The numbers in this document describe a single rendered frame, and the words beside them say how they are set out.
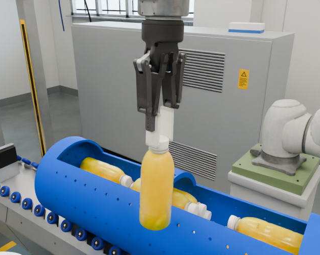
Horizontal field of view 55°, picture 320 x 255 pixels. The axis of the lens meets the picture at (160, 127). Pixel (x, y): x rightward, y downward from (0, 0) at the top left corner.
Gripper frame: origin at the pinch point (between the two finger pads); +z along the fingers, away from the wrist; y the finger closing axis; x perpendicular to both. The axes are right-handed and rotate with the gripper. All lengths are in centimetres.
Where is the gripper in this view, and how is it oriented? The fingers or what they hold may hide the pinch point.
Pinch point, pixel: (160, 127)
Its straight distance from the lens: 60.8
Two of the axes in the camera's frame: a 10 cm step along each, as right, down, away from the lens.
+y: -6.0, 2.7, -7.5
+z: -0.3, 9.3, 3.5
